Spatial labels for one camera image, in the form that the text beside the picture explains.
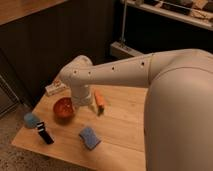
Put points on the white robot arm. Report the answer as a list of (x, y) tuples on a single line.
[(178, 112)]

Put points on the orange carrot toy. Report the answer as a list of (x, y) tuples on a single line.
[(99, 99)]

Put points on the red bowl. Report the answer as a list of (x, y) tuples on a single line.
[(63, 108)]

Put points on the blue sponge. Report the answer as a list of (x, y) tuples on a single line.
[(89, 138)]

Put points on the metal vertical pole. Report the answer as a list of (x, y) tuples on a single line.
[(123, 24)]

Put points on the grey metal rail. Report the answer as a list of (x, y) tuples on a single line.
[(122, 51)]

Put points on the wall shelf with items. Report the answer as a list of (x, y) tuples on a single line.
[(198, 13)]

